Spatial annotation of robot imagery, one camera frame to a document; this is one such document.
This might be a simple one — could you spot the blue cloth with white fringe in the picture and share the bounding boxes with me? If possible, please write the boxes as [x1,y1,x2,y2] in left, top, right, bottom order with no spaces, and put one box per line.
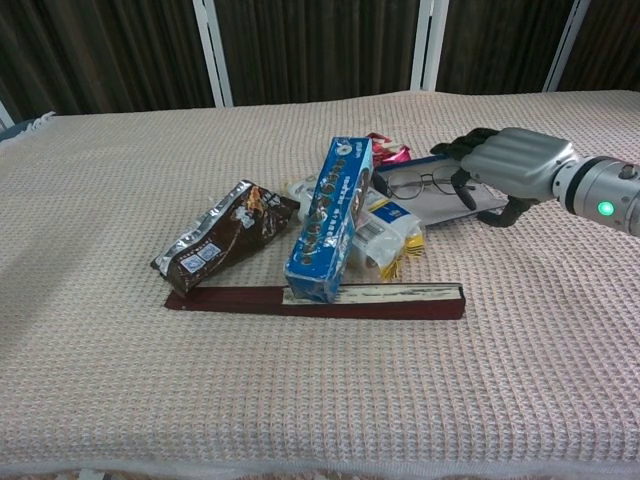
[0,110,56,146]

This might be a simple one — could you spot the beige waffle weave tablecloth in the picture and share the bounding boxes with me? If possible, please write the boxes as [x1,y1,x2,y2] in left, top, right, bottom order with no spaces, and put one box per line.
[0,89,640,476]

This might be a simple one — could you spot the dark-framed eyeglasses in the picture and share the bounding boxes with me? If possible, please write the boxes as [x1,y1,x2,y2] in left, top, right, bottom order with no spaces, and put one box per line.
[382,167,476,201]

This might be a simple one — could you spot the dark brown curtain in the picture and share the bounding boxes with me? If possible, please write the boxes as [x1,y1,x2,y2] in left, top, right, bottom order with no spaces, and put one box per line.
[0,0,640,119]

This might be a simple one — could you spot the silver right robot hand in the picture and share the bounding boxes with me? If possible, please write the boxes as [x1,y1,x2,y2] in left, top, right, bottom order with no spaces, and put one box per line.
[429,127,576,229]

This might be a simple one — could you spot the pink candy wrapper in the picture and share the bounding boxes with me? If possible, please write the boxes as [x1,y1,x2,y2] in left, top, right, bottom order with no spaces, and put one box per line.
[366,132,413,169]

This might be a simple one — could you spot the blue cookie box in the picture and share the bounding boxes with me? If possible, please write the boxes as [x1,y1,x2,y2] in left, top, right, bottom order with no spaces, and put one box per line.
[283,135,375,304]

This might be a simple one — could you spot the white and yellow snack bag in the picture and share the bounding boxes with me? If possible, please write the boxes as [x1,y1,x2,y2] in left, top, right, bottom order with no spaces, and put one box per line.
[347,187,427,284]

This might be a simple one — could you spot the dark blue glasses case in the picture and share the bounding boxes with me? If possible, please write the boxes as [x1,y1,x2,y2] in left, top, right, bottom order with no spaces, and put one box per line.
[372,153,509,229]

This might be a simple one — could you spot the small white snack packet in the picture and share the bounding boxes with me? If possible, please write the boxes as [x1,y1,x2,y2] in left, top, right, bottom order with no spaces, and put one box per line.
[285,174,321,221]

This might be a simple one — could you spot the brown foil snack bag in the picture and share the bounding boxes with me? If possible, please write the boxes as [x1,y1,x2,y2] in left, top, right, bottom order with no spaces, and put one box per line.
[150,179,301,299]

